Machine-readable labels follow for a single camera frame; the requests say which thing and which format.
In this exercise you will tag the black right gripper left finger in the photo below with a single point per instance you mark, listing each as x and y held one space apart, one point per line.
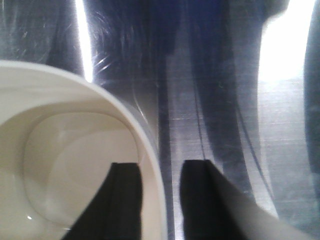
115 211

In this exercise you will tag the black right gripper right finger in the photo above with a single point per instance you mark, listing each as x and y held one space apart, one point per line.
205 215

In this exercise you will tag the white plastic bin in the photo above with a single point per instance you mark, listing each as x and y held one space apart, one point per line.
59 136

